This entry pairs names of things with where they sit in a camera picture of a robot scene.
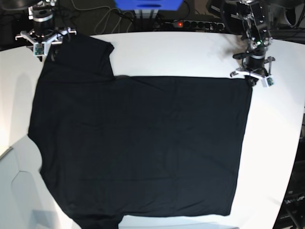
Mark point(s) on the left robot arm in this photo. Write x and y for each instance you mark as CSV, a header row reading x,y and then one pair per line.
x,y
255,29

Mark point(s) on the black T-shirt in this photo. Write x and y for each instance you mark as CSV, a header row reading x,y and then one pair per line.
x,y
149,146

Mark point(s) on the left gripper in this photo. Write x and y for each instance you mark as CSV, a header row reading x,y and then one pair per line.
x,y
254,65

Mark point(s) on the black power strip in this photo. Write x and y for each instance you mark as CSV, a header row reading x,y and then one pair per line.
x,y
190,25

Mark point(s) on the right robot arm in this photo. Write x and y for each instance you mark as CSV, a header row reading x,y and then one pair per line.
x,y
47,12

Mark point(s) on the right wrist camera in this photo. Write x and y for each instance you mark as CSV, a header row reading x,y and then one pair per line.
x,y
39,49

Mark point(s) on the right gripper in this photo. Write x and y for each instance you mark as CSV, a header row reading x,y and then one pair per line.
x,y
49,35

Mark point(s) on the blue plastic box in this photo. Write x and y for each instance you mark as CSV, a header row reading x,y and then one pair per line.
x,y
148,4

